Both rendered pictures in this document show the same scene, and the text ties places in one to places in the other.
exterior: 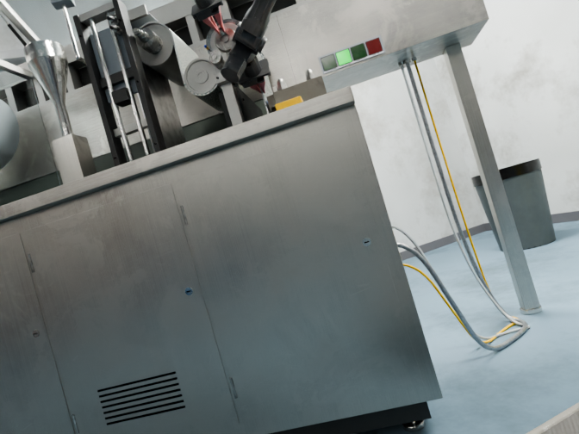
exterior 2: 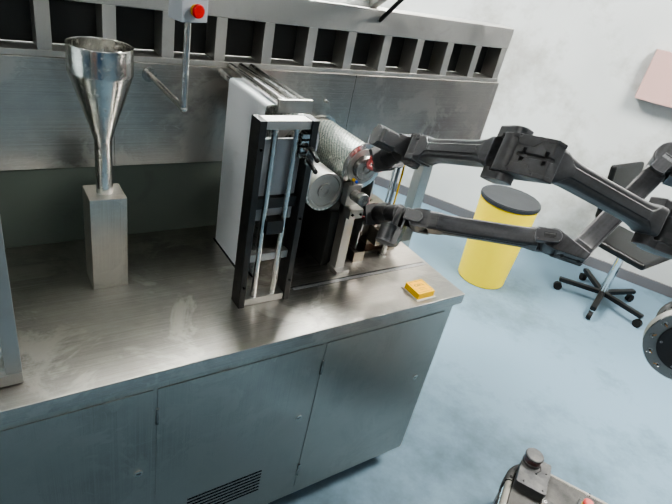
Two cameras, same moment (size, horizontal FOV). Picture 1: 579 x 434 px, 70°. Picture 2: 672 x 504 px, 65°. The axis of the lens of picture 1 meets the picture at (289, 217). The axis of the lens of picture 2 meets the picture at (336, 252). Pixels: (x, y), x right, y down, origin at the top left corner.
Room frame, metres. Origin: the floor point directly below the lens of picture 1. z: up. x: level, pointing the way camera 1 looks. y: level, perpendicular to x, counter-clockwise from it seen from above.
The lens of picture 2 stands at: (0.34, 1.21, 1.82)
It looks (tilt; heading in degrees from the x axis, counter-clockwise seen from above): 30 degrees down; 312
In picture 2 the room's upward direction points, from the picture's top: 12 degrees clockwise
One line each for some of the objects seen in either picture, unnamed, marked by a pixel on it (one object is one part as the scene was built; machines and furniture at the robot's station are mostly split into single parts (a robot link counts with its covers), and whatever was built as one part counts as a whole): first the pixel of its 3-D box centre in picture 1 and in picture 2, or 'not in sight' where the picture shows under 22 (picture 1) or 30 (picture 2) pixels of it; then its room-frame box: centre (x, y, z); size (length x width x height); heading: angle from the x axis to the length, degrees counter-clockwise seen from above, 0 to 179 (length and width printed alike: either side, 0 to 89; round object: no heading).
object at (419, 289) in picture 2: (290, 107); (419, 289); (1.09, -0.08, 0.91); 0.07 x 0.07 x 0.02; 80
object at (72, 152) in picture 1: (68, 135); (104, 186); (1.58, 0.72, 1.18); 0.14 x 0.14 x 0.57
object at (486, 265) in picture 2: not in sight; (495, 238); (1.74, -1.94, 0.31); 0.39 x 0.39 x 0.62
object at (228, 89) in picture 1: (231, 99); (346, 229); (1.31, 0.07, 1.05); 0.06 x 0.05 x 0.31; 170
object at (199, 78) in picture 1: (214, 86); (304, 173); (1.49, 0.13, 1.17); 0.26 x 0.12 x 0.12; 170
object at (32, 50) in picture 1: (46, 57); (100, 58); (1.58, 0.72, 1.50); 0.14 x 0.14 x 0.06
